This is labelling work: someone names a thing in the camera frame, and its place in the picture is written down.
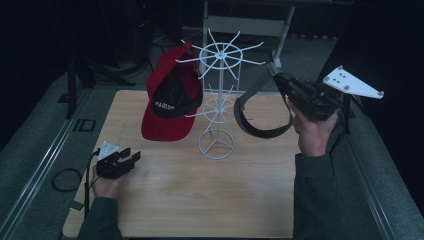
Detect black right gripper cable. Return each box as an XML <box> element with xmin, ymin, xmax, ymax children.
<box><xmin>329</xmin><ymin>99</ymin><xmax>348</xmax><ymax>176</ymax></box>

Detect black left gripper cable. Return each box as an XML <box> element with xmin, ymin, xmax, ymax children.
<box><xmin>51</xmin><ymin>149</ymin><xmax>101</xmax><ymax>219</ymax></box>

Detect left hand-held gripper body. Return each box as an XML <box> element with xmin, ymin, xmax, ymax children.
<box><xmin>96</xmin><ymin>140</ymin><xmax>134</xmax><ymax>180</ymax></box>

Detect black floor bracket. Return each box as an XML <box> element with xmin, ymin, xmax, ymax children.
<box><xmin>72</xmin><ymin>118</ymin><xmax>98</xmax><ymax>133</ymax></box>

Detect white wire hat rack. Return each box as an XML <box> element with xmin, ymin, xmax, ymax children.
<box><xmin>175</xmin><ymin>27</ymin><xmax>268</xmax><ymax>161</ymax></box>

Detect red baseball cap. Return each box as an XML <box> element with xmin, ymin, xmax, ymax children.
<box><xmin>140</xmin><ymin>42</ymin><xmax>204</xmax><ymax>142</ymax></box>

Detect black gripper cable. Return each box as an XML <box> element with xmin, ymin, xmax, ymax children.
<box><xmin>329</xmin><ymin>99</ymin><xmax>348</xmax><ymax>176</ymax></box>
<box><xmin>51</xmin><ymin>149</ymin><xmax>101</xmax><ymax>219</ymax></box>

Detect aluminium floor rail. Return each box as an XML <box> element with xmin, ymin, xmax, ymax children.
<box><xmin>0</xmin><ymin>88</ymin><xmax>94</xmax><ymax>240</ymax></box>
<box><xmin>333</xmin><ymin>99</ymin><xmax>398</xmax><ymax>240</ymax></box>

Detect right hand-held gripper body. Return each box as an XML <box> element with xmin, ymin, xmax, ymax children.
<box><xmin>286</xmin><ymin>65</ymin><xmax>385</xmax><ymax>122</ymax></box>

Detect black floor cables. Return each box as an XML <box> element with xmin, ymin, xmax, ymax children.
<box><xmin>146</xmin><ymin>33</ymin><xmax>168</xmax><ymax>92</ymax></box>

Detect person's left hand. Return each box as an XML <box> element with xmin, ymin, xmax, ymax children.
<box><xmin>91</xmin><ymin>165</ymin><xmax>127</xmax><ymax>200</ymax></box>

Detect person's right hand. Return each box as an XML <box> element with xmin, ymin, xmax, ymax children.
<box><xmin>289</xmin><ymin>101</ymin><xmax>339</xmax><ymax>156</ymax></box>

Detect white metal desk frame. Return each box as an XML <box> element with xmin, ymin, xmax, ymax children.
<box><xmin>198</xmin><ymin>0</ymin><xmax>296</xmax><ymax>84</ymax></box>

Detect grey sun visor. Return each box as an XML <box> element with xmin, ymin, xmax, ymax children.
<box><xmin>233</xmin><ymin>63</ymin><xmax>295</xmax><ymax>140</ymax></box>

